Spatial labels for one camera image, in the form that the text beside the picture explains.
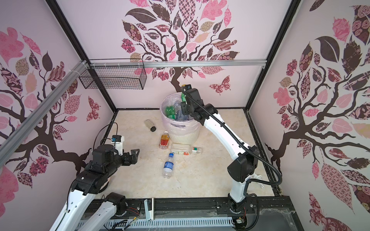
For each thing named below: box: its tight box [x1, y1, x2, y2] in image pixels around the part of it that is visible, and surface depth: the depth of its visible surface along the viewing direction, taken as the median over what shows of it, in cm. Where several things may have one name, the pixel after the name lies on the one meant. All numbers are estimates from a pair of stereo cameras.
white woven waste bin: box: [162, 125, 204, 145], surface depth 81 cm
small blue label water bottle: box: [163, 153, 174, 179], surface depth 86 cm
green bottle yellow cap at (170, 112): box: [164, 105, 176, 120], surface depth 91 cm
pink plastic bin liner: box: [159, 91, 202, 136], surface depth 80 cm
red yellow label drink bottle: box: [158, 130, 171, 150], surface depth 97 cm
